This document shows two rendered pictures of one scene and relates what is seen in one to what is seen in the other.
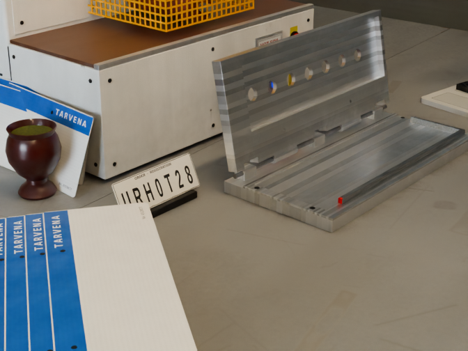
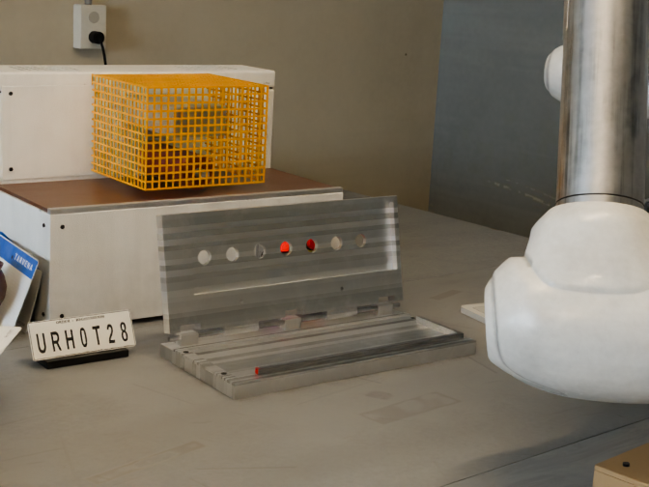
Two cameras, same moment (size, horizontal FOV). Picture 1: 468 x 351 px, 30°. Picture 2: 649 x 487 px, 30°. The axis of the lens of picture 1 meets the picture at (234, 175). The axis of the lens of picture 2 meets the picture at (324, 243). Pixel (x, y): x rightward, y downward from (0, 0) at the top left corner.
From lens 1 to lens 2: 0.69 m
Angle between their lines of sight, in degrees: 16
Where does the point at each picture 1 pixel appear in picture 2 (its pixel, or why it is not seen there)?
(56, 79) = (21, 223)
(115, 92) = (69, 240)
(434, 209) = (364, 396)
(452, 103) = not seen: hidden behind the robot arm
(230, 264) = (105, 408)
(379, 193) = (310, 373)
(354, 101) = (347, 289)
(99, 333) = not seen: outside the picture
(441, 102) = (480, 312)
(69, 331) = not seen: outside the picture
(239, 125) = (179, 284)
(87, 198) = (21, 343)
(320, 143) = (293, 327)
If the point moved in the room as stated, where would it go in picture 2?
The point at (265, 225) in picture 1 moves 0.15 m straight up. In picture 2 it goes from (173, 386) to (176, 280)
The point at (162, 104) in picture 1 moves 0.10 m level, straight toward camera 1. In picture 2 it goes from (127, 264) to (108, 279)
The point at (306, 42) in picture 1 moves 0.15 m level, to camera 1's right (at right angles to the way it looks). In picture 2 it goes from (286, 215) to (380, 225)
